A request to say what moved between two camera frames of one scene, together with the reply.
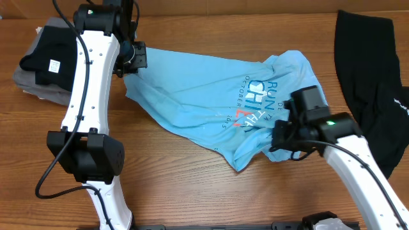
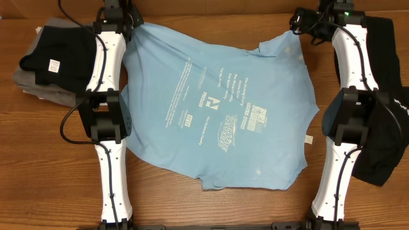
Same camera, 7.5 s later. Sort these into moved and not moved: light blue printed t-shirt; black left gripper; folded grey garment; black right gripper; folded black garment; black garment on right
Moved: black left gripper; black right gripper; light blue printed t-shirt
Not moved: folded grey garment; black garment on right; folded black garment
